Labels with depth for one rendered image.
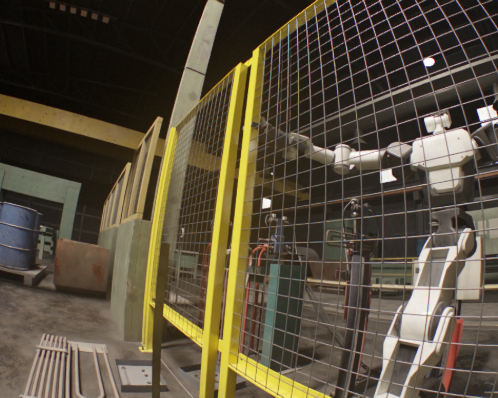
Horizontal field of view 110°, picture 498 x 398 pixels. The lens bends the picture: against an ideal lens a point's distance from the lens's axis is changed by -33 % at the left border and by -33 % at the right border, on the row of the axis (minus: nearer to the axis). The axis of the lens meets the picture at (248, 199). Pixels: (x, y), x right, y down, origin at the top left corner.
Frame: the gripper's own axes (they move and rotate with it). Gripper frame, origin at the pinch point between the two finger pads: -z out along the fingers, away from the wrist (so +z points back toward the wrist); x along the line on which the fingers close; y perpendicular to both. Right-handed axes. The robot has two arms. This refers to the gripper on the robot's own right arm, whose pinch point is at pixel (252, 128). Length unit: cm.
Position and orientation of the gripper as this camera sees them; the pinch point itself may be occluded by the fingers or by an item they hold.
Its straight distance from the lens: 111.2
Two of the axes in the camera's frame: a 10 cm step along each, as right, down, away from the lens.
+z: 8.1, 2.1, 5.5
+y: -0.9, 9.7, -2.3
